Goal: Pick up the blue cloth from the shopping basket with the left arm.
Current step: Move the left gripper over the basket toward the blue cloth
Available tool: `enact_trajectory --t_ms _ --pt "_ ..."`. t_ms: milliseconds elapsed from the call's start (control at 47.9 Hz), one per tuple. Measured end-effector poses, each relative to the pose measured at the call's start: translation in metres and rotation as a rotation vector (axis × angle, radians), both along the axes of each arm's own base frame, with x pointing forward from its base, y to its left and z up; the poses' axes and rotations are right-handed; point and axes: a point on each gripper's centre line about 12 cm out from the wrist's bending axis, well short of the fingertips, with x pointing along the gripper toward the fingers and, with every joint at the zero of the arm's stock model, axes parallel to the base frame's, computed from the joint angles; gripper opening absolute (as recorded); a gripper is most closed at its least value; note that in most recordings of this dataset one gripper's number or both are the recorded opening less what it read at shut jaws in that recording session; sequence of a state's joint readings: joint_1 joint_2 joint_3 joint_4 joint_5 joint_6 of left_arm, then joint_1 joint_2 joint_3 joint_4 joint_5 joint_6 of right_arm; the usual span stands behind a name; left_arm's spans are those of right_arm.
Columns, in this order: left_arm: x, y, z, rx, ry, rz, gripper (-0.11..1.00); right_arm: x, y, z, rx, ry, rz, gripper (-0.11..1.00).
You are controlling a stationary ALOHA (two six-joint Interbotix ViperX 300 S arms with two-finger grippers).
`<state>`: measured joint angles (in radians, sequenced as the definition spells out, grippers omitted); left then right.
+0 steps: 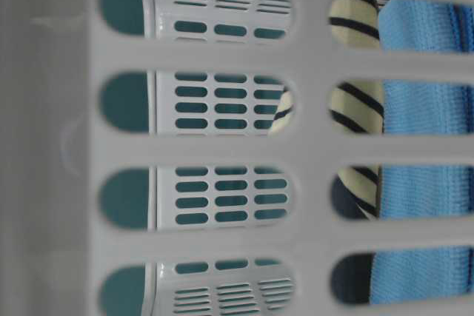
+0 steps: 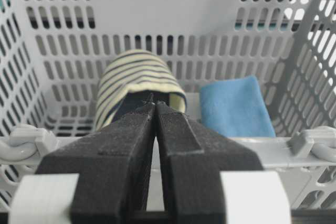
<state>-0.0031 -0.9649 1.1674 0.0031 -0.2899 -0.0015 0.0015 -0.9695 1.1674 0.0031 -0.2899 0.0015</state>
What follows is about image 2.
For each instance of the yellow navy striped cloth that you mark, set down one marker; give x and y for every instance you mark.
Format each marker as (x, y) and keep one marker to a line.
(131, 72)

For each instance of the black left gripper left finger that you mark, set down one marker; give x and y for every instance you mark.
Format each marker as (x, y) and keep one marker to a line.
(114, 166)

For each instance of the grey right basket handle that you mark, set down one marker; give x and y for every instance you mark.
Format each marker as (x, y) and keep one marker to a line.
(319, 142)

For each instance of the grey plastic shopping basket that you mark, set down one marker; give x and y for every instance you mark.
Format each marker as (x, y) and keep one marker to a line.
(54, 52)

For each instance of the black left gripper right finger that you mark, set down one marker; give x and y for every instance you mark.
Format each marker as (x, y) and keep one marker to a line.
(191, 158)

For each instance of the blue folded cloth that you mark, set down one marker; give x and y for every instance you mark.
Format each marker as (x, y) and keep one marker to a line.
(235, 108)

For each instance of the grey basket handle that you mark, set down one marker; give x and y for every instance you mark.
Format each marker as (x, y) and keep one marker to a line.
(319, 142)
(26, 142)

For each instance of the grey left basket handle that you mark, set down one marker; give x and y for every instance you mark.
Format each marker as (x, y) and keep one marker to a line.
(26, 142)

